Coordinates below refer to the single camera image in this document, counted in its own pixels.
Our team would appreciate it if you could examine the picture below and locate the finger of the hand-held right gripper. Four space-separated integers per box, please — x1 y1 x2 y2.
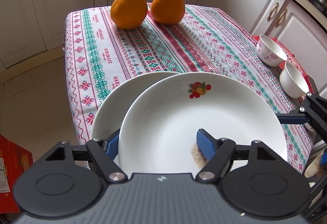
307 75 320 96
277 95 327 146

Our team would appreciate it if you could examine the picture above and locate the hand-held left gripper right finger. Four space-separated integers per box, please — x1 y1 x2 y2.
196 129 283 183

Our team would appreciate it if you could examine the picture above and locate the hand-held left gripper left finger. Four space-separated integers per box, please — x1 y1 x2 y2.
45 129 128 183

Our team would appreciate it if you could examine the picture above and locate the white fruit-print plate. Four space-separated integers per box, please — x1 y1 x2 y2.
118 72 288 173
91 72 182 163

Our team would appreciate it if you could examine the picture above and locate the person's right hand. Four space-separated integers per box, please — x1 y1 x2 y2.
305 154 327 178

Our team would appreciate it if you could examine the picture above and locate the red cardboard fruit box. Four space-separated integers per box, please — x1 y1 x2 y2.
0 134 34 214

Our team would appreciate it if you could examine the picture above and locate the patterned red green tablecloth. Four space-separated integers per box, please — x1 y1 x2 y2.
63 4 316 172

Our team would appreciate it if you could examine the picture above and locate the orange with stem and leaf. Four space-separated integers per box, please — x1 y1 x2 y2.
110 0 161 30

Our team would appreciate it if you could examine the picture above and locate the bumpy orange without leaf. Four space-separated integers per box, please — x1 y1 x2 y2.
151 0 185 25

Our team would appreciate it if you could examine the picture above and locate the cabinet door handle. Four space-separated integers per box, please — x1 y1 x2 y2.
267 2 279 22
275 9 288 27

